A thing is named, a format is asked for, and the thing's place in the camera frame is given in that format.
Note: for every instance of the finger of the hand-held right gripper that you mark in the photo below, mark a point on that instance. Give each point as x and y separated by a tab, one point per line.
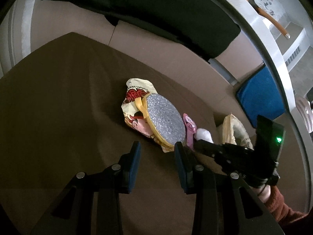
205	148

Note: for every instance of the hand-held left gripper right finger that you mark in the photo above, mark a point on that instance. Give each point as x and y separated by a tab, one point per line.
182	169

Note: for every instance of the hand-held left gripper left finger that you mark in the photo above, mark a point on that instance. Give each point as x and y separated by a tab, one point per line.
135	166

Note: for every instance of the cream bag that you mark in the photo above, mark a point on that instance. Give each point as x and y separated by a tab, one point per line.
231	127

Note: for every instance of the blue cushion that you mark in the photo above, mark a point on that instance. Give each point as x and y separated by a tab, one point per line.
261	93

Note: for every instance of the silver glitter round disc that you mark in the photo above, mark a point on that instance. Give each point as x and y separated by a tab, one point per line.
163	115

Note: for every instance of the cream red-printed wrapper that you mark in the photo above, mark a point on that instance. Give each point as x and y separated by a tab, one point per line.
133	95

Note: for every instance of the white vent grille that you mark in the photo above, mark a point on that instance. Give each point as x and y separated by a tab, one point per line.
293	56

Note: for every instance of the wooden stick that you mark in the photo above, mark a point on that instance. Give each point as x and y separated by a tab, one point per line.
273	20

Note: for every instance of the black cloth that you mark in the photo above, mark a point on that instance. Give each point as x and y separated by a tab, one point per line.
146	7

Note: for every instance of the beige sofa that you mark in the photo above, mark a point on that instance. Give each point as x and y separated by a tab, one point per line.
73	22

